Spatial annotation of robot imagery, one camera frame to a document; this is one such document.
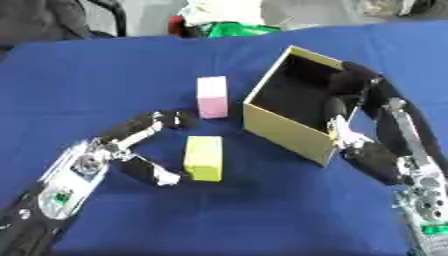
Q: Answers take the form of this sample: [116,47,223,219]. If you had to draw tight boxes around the pink rectangular block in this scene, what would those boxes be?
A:
[194,75,231,120]

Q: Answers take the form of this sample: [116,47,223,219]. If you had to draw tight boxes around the green and white bag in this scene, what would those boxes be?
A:
[166,0,294,39]

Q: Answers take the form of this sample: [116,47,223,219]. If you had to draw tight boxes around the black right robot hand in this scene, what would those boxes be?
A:
[323,60,448,186]

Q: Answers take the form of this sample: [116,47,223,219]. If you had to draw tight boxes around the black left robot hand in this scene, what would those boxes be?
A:
[80,110,200,188]

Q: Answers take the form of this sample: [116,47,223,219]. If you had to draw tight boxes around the tan cardboard box black inside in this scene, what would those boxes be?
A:
[241,45,347,167]

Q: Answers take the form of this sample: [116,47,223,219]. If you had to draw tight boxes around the black chair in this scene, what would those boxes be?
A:
[0,0,130,51]

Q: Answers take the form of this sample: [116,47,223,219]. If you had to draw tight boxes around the yellow rectangular block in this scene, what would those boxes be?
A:
[182,135,226,183]

